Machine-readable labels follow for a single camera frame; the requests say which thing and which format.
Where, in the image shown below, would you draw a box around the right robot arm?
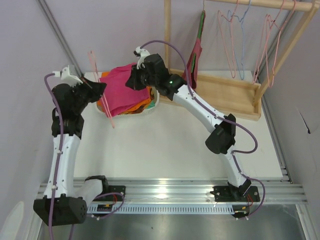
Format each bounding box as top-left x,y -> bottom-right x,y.
125,49 -> 252,202

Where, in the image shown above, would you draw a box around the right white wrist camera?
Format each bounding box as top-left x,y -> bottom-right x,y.
133,46 -> 151,70

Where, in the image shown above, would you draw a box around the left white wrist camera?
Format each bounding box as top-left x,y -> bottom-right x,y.
52,64 -> 83,87

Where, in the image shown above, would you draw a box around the white laundry basket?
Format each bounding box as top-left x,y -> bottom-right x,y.
105,86 -> 158,117

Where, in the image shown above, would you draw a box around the pink wire hanger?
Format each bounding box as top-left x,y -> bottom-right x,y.
87,50 -> 115,129
217,3 -> 238,79
252,0 -> 287,84
266,0 -> 297,88

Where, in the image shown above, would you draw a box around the pink trousers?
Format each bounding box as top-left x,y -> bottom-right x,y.
99,62 -> 150,118

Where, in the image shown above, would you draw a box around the orange folded cloth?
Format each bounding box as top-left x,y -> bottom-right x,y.
97,71 -> 152,113

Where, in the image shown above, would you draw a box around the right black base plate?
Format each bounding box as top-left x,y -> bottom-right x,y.
209,185 -> 261,203

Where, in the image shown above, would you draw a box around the green plastic hanger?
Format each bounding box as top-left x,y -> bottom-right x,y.
190,1 -> 206,77

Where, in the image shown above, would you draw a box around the white slotted cable duct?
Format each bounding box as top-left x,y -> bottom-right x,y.
87,203 -> 248,216

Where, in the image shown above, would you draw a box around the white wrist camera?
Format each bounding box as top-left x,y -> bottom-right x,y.
52,64 -> 83,87
133,46 -> 151,70

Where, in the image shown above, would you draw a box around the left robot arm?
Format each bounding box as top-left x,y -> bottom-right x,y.
33,79 -> 109,227

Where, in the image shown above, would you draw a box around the wooden clothes rack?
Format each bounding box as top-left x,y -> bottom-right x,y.
163,0 -> 320,121

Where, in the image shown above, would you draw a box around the blue wire hanger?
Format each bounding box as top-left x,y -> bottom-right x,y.
226,0 -> 251,81

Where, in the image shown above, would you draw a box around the maroon tank top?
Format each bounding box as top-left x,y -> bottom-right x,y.
187,37 -> 202,89

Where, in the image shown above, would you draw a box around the aluminium mounting rail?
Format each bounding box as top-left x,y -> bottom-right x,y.
34,177 -> 308,205

